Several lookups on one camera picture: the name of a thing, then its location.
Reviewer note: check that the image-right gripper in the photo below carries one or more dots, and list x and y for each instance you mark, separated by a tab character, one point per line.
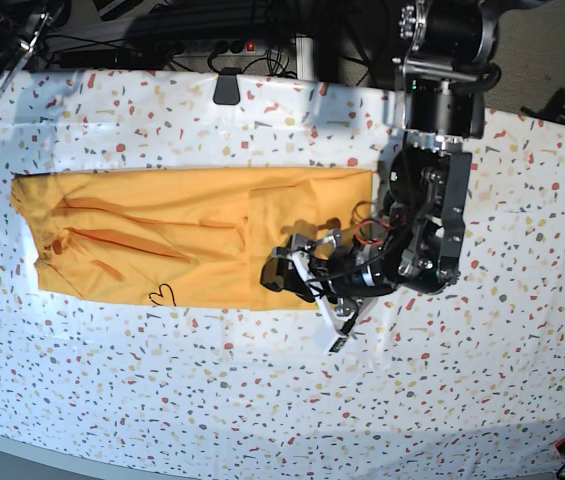
327	272

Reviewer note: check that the yellow T-shirt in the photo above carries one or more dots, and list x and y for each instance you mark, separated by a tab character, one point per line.
187	238

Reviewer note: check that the black table clamp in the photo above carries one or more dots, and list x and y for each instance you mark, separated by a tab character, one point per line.
227	91

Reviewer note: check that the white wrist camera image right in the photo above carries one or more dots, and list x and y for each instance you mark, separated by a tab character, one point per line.
330	340

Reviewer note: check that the white metal post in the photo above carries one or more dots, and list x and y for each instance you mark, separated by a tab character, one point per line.
304	47

